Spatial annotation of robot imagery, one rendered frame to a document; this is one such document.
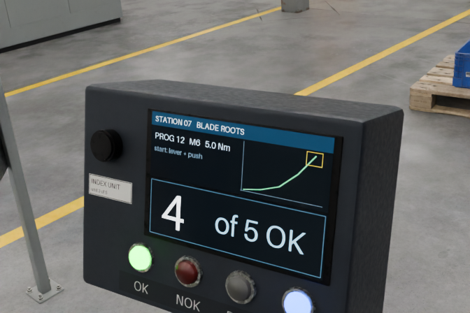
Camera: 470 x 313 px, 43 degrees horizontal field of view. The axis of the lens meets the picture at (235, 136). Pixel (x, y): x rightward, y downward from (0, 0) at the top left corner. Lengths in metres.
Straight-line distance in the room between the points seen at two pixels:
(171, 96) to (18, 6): 6.00
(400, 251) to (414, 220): 0.25
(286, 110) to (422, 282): 1.96
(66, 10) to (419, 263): 5.12
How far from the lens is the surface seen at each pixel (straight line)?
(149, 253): 0.53
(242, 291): 0.48
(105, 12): 7.05
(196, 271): 0.50
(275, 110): 0.44
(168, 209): 0.50
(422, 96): 3.88
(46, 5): 6.62
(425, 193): 2.94
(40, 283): 2.45
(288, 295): 0.46
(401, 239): 2.59
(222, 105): 0.46
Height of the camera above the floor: 1.41
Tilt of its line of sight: 23 degrees down
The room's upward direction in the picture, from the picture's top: 5 degrees counter-clockwise
